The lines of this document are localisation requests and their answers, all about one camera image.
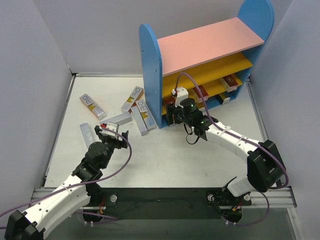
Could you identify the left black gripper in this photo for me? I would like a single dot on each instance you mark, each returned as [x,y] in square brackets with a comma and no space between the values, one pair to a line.
[114,142]

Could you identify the orange white RO toothpaste box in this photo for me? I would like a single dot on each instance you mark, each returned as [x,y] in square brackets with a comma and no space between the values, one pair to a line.
[135,95]

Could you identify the silver RO box table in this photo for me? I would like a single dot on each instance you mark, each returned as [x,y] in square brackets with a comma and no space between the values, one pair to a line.
[223,98]

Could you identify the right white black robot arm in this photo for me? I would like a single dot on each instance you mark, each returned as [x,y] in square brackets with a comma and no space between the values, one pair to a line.
[264,165]

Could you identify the plain silver box diagonal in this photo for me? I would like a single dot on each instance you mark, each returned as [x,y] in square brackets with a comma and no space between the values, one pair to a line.
[139,120]

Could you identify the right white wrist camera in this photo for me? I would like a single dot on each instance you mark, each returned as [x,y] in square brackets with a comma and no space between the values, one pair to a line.
[181,94]

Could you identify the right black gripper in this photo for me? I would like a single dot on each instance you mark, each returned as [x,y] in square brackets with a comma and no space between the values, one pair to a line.
[171,115]

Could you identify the silver box under left gripper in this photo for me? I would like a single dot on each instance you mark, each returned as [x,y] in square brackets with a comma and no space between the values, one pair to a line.
[87,134]

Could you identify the plain silver box horizontal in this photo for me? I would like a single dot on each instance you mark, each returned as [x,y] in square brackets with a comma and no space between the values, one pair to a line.
[116,120]

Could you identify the red 3d toothpaste box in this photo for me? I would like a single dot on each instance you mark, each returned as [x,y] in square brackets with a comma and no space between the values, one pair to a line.
[166,101]
[229,83]
[198,92]

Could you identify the red 3D toothpaste box top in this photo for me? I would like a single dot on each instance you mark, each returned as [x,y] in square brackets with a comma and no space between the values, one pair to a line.
[166,101]

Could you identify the blue shelf with coloured boards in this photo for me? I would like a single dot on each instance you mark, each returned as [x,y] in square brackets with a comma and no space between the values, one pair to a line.
[203,55]

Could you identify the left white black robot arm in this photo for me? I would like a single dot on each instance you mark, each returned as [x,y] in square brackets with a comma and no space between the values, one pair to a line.
[44,214]

